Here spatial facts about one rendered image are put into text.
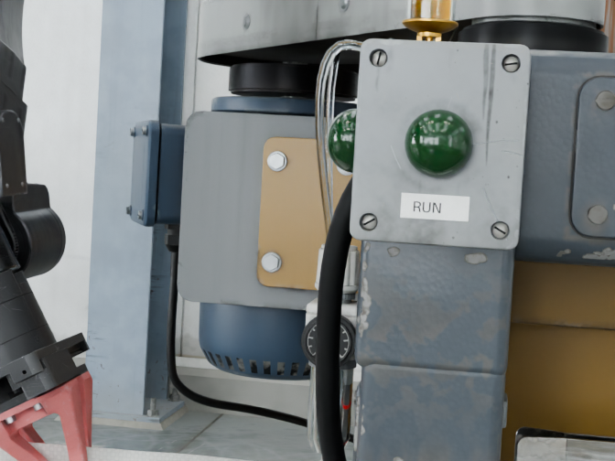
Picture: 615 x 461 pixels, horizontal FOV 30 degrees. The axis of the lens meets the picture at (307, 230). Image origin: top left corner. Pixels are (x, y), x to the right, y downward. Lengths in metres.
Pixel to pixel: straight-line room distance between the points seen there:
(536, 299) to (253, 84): 0.35
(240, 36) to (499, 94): 0.49
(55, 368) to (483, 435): 0.30
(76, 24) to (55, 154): 0.68
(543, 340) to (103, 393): 4.90
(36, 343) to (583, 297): 0.37
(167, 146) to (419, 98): 0.51
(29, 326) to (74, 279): 5.38
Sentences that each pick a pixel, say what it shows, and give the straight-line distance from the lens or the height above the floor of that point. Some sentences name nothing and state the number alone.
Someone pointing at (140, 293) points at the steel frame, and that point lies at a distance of 5.56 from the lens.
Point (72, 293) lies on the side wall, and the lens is 6.15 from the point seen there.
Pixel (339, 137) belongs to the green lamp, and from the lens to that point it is 0.52.
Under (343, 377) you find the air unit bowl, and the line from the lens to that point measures 0.79.
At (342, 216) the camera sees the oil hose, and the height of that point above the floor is 1.25.
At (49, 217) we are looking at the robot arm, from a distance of 0.85.
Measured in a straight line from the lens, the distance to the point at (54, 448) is 0.79.
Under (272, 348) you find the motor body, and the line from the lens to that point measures 1.00.
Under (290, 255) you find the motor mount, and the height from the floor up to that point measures 1.20.
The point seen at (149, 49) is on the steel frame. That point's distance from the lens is 5.55.
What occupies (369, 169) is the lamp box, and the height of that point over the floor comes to 1.27.
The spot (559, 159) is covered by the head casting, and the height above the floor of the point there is 1.28.
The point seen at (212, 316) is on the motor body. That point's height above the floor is 1.13.
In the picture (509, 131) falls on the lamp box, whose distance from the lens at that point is 0.51.
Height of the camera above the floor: 1.27
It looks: 3 degrees down
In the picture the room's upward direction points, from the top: 3 degrees clockwise
